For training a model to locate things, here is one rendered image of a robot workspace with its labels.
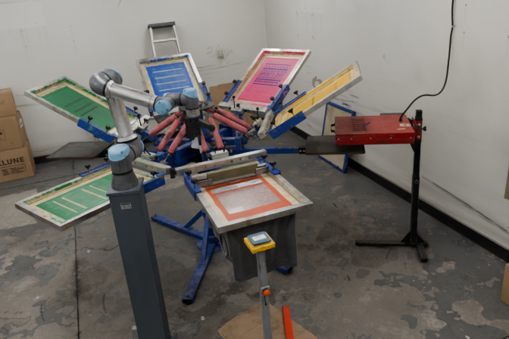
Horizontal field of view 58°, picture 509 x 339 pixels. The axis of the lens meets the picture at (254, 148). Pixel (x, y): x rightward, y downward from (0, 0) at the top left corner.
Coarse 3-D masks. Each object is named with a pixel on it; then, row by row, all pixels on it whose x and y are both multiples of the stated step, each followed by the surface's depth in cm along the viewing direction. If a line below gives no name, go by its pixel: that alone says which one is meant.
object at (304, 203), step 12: (276, 180) 307; (300, 192) 282; (204, 204) 277; (300, 204) 267; (312, 204) 268; (216, 216) 261; (252, 216) 258; (264, 216) 258; (276, 216) 261; (216, 228) 254; (228, 228) 252
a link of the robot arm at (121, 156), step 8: (120, 144) 258; (112, 152) 250; (120, 152) 250; (128, 152) 253; (112, 160) 250; (120, 160) 250; (128, 160) 253; (112, 168) 253; (120, 168) 252; (128, 168) 254
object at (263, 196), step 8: (256, 176) 318; (256, 184) 307; (264, 184) 306; (248, 192) 296; (256, 192) 295; (264, 192) 294; (272, 192) 293; (256, 200) 285; (264, 200) 284; (272, 200) 283; (280, 200) 282; (264, 208) 273; (272, 208) 273
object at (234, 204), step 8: (224, 184) 311; (232, 184) 310; (208, 192) 300; (224, 192) 298; (232, 192) 298; (240, 192) 297; (216, 200) 289; (224, 200) 288; (232, 200) 287; (240, 200) 286; (248, 200) 285; (224, 208) 278; (232, 208) 277; (240, 208) 276; (248, 208) 275; (256, 208) 274; (232, 216) 267; (240, 216) 266
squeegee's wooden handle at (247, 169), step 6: (228, 168) 309; (234, 168) 309; (240, 168) 310; (246, 168) 312; (252, 168) 313; (210, 174) 304; (216, 174) 305; (222, 174) 307; (228, 174) 308; (234, 174) 310; (240, 174) 312; (246, 174) 313; (216, 180) 306
